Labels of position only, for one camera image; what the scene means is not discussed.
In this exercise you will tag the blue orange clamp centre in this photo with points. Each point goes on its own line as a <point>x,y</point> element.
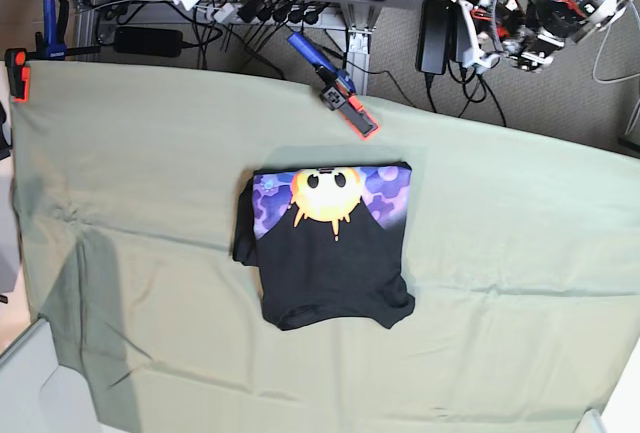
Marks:
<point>339,92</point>

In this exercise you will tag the grey plastic bin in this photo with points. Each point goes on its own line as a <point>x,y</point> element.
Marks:
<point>38,394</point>

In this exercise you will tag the black power adapter pair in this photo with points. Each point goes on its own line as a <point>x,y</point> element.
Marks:
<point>460,43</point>
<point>434,32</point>

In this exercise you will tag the blue orange clamp left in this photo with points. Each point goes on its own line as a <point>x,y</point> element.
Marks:
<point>50,45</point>

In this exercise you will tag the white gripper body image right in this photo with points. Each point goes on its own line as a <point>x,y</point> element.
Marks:
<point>484,55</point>

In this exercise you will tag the black power brick left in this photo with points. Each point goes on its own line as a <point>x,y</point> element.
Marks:
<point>148,41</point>

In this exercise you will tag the dark navy T-shirt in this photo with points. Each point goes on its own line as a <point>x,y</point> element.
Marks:
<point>327,242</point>

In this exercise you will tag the white power strip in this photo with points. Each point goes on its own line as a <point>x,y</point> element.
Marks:
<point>295,15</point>

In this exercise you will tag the black power adapter pair left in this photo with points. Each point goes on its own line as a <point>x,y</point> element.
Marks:
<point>434,32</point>

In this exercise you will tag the aluminium frame post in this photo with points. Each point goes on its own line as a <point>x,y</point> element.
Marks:
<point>354,39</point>

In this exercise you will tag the blue orange clamp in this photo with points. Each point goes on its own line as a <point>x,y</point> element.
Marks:
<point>339,92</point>
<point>50,45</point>

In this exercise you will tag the black power adapter pair right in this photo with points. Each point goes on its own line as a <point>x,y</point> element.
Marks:
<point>460,43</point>

